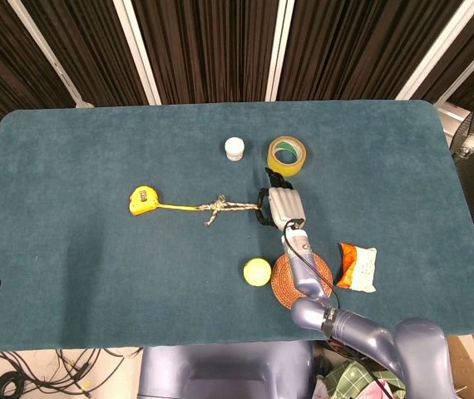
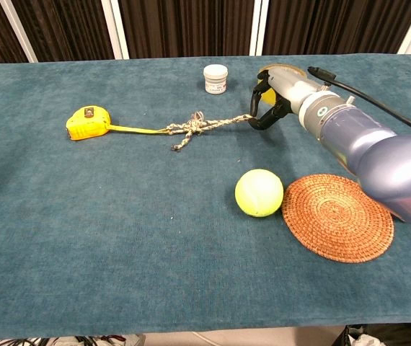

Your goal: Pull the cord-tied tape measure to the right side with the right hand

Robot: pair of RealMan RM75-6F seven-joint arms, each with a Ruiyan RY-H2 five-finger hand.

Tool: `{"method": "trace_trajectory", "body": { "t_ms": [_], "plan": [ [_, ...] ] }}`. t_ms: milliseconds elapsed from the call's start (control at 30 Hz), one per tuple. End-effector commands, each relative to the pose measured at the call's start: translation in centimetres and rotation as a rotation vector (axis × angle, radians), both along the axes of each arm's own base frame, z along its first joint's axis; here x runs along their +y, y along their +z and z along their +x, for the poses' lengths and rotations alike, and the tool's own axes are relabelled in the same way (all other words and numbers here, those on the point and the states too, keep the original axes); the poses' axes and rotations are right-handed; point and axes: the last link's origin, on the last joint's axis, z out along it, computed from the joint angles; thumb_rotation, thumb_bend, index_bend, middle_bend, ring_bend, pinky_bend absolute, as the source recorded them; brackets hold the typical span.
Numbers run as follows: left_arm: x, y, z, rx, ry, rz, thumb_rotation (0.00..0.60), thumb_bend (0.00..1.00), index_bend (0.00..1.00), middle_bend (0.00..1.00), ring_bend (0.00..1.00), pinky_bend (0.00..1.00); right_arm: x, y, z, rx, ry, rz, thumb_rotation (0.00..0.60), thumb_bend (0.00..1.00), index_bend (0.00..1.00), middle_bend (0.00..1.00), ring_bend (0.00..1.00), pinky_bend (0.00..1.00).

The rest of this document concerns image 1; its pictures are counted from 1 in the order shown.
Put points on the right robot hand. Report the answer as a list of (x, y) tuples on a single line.
[(284, 203)]

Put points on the yellow tape measure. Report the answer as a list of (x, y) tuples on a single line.
[(144, 200)]

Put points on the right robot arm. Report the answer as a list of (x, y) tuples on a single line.
[(345, 320)]

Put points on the yellow packing tape roll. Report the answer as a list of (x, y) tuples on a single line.
[(287, 156)]

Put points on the yellow-green ball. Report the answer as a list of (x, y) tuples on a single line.
[(257, 272)]

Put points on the white plastic bottle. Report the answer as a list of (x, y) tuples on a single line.
[(235, 149)]

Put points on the round woven coaster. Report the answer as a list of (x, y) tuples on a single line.
[(283, 287)]

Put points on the orange white snack packet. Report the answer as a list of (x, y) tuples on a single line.
[(358, 268)]

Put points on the teal table mat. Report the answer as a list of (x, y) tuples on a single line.
[(137, 257)]

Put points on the grey robot torso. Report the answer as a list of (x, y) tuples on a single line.
[(220, 370)]

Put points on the green checkered cloth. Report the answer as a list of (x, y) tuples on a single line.
[(357, 380)]

